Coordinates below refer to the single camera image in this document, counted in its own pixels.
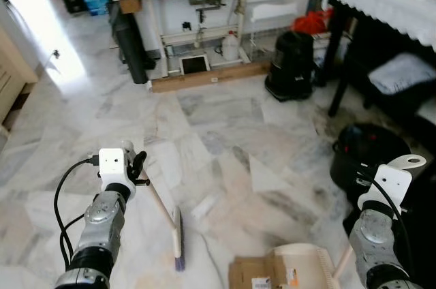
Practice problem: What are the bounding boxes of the wooden broom with white cap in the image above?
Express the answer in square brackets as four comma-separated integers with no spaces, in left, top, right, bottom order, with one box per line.
[119,140,186,273]

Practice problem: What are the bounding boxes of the cream plastic dustpan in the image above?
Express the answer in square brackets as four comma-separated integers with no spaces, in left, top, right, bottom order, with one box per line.
[268,154,428,289]

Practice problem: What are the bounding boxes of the long brown cardboard box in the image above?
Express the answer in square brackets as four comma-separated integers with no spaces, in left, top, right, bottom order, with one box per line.
[150,61,272,93]

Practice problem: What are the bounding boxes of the white framed tablet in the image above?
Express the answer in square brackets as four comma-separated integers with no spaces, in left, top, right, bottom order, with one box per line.
[179,54,211,75]

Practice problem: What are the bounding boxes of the black suitcase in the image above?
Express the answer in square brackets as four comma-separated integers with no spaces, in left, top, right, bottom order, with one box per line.
[110,3,159,85]

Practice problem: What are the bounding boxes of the white plastic jug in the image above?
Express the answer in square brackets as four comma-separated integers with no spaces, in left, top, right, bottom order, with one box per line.
[221,30,241,62]

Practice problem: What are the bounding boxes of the flat brown cardboard piece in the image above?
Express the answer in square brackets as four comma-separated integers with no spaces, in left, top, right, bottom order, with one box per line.
[228,255,287,289]

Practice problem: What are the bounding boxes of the light wooden cabinet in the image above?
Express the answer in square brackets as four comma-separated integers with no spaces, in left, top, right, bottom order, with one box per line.
[0,27,40,130]

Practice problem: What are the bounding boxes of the black chair under table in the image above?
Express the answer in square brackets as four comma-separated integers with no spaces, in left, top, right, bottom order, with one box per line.
[332,50,436,123]

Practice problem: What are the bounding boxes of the white folded cushion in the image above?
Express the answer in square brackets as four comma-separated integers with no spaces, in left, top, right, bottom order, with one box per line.
[368,52,436,95]

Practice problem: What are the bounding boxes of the tall black canister vacuum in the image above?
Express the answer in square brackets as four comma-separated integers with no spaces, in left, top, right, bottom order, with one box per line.
[264,31,316,102]

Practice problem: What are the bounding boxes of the round black vacuum, red buttons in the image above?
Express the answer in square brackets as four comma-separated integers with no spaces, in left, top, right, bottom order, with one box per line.
[330,123,403,194]

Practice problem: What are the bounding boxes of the red plastic bag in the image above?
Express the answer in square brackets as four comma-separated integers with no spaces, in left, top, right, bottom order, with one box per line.
[293,8,334,34]

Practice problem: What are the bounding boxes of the black table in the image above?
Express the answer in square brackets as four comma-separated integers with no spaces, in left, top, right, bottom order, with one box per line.
[320,3,436,118]

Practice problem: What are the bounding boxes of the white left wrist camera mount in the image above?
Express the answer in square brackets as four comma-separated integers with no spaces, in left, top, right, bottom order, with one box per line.
[98,148,134,187]

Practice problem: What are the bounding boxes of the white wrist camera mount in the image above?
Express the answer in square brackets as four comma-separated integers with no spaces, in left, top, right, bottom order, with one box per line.
[98,148,134,187]
[358,164,414,213]

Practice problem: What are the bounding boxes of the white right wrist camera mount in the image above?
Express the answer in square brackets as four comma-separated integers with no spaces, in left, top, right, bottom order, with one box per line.
[358,164,414,213]

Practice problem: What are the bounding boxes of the white wire basket rack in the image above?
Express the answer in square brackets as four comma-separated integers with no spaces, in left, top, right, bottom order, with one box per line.
[244,0,300,58]

